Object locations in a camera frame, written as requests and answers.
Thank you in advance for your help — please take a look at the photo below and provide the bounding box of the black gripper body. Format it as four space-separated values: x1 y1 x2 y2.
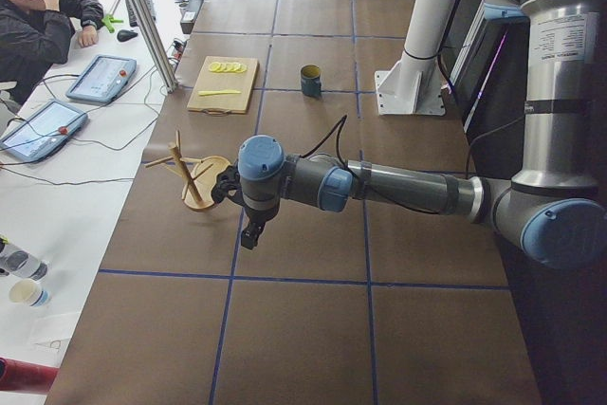
211 165 243 204

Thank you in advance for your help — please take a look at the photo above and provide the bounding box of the wooden mug tree rack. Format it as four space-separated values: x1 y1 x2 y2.
144 130 230 212

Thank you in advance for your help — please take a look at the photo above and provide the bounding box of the dark green ribbed mug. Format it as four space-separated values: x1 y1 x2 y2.
300 64 322 99

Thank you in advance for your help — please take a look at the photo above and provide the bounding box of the white paper cup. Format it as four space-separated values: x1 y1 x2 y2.
9 279 50 307

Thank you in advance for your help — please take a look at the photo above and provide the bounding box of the bamboo cutting board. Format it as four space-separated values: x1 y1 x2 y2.
187 56 259 114

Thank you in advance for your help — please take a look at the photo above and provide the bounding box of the yellow plastic knife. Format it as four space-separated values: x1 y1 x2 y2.
197 89 242 97

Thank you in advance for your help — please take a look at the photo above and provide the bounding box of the far blue teach pendant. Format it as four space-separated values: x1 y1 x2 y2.
65 54 137 105

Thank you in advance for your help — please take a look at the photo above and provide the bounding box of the blue teach pendant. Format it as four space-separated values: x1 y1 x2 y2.
65 54 137 105
1 100 89 163

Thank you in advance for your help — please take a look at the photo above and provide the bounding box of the black box with label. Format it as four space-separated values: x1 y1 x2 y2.
179 0 204 34

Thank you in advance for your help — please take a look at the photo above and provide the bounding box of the black computer mouse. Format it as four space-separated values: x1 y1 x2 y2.
117 29 138 43

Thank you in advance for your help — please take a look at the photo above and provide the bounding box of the near blue teach pendant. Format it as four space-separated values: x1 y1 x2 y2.
1 100 89 163

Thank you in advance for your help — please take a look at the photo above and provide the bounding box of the green plastic tool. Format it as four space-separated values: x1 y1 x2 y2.
101 13 123 33

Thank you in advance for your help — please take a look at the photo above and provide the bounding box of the clear water bottle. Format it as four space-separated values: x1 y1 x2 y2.
1 236 48 281

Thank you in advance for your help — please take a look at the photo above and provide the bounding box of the seated person black jacket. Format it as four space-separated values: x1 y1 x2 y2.
1 0 104 111

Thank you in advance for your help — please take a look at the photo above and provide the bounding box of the red cylinder object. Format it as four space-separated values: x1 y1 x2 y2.
1 358 59 395

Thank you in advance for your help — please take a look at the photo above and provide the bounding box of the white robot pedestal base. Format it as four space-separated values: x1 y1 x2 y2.
375 0 455 116

